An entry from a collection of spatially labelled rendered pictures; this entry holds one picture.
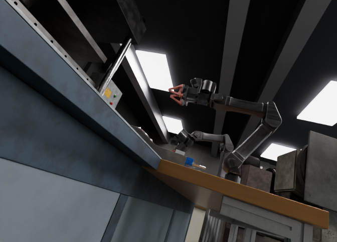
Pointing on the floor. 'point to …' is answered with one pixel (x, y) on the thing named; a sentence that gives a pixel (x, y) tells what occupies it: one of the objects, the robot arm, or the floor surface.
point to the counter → (195, 224)
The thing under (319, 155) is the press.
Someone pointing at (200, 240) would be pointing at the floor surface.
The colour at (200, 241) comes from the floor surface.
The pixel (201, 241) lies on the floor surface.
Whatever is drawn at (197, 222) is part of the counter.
